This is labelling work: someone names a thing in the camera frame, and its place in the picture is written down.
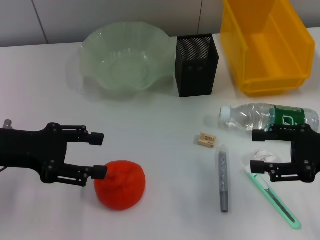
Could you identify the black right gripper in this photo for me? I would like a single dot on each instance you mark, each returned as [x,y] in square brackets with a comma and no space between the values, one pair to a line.
[311,155]

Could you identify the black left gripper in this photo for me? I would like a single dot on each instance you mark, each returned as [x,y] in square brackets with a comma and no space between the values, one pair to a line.
[25,150]

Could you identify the white paper ball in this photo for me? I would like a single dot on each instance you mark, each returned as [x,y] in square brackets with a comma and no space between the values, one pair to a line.
[262,155]

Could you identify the clear water bottle green label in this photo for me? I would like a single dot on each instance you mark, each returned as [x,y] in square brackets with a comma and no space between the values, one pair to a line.
[245,117]

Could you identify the orange fruit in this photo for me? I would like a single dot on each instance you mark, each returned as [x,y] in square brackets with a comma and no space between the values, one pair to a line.
[122,190]

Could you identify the grey glitter pen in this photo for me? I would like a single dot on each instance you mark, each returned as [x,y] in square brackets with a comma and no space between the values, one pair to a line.
[223,180]

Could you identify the green utility knife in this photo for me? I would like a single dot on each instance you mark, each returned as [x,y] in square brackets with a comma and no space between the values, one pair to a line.
[275,200]

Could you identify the small beige eraser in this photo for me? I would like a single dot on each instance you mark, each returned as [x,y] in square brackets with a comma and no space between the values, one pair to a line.
[206,140]

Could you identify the green glass fruit bowl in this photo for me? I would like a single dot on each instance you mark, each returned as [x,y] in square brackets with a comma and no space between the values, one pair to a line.
[127,62]

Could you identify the black mesh pen holder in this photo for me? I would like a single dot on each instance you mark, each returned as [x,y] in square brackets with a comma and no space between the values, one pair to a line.
[197,75]

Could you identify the yellow plastic bin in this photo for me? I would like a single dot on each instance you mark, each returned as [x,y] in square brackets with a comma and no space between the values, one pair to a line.
[270,62]

